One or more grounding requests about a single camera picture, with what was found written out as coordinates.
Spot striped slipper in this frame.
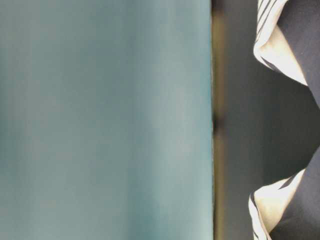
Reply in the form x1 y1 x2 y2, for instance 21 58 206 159
248 146 320 240
253 0 320 87

